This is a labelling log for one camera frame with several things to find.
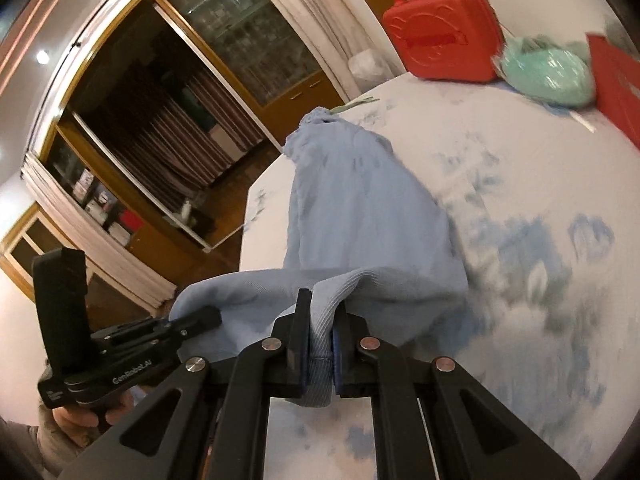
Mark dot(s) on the floral bed sheet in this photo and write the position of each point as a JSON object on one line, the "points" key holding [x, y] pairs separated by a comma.
{"points": [[525, 310]]}

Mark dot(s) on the white plastic bag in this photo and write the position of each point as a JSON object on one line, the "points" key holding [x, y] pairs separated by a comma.
{"points": [[369, 69]]}

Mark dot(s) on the white pleated curtain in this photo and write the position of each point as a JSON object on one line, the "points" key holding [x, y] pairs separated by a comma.
{"points": [[320, 15], [90, 230]]}

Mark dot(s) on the white thin strip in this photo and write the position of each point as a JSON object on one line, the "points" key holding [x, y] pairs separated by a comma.
{"points": [[583, 122]]}

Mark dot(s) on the thin green strip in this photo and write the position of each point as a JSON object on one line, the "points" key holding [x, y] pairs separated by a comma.
{"points": [[357, 104]]}

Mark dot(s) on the red paper bag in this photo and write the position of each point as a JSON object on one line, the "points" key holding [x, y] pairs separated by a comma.
{"points": [[617, 90]]}

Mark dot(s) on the brown striped curtain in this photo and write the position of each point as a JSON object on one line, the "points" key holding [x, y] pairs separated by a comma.
{"points": [[200, 130]]}

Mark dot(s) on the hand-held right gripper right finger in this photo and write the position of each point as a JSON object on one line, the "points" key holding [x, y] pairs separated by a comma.
{"points": [[345, 355]]}

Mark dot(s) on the glass door wooden cabinet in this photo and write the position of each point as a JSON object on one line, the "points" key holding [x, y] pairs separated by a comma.
{"points": [[240, 35]]}

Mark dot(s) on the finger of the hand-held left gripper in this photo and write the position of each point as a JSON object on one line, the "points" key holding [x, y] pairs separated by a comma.
{"points": [[197, 321]]}

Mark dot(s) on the light blue garment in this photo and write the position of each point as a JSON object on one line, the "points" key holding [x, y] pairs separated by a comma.
{"points": [[360, 210]]}

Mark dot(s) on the red hard carry case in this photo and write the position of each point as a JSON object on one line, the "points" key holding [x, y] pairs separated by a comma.
{"points": [[445, 35]]}

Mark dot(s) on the person's left hand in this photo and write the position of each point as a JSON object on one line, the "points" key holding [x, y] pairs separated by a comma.
{"points": [[75, 422]]}

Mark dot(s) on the round ceiling light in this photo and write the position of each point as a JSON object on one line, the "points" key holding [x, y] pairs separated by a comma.
{"points": [[42, 57]]}

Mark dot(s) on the wooden panel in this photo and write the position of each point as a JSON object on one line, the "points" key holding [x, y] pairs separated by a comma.
{"points": [[370, 0]]}

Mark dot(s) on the person's left forearm grey sleeve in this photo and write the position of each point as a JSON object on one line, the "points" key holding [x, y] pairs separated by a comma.
{"points": [[22, 447]]}

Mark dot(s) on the mint knit bundle in plastic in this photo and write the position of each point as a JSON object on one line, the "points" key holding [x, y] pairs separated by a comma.
{"points": [[545, 72]]}

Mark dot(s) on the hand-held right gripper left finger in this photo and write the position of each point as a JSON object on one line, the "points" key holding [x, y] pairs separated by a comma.
{"points": [[287, 355]]}

